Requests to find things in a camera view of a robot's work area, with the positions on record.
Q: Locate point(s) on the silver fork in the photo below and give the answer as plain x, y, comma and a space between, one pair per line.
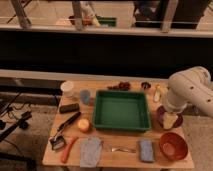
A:
114, 149

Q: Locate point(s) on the blue sponge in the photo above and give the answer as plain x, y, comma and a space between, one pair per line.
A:
146, 151

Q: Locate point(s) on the white plastic cup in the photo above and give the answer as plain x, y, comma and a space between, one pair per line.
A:
67, 88

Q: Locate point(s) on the light blue cloth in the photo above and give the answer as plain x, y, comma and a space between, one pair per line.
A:
90, 152

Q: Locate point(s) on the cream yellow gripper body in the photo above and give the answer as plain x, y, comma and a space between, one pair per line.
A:
169, 120

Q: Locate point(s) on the black tripod stand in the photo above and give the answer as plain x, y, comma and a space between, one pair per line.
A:
30, 163

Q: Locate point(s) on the yellow white bottle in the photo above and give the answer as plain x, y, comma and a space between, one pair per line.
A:
158, 93

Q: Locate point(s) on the green plastic tray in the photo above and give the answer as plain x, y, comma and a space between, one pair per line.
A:
121, 110

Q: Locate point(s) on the dark purple bowl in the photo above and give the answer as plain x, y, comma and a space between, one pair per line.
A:
160, 112

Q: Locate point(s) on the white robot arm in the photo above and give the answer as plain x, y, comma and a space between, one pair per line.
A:
187, 86

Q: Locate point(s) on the red orange bowl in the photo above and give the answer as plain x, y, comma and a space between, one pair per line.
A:
173, 146

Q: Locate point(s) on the orange handled peeler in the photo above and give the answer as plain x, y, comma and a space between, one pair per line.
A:
66, 151

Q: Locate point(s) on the yellow orange ball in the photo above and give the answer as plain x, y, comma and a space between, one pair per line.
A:
83, 125

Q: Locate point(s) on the black rectangular block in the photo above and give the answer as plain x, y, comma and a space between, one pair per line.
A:
69, 108

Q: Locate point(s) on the black handled brush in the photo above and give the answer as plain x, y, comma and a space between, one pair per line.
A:
57, 141

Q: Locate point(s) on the translucent blue cup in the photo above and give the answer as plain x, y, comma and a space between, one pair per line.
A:
85, 97

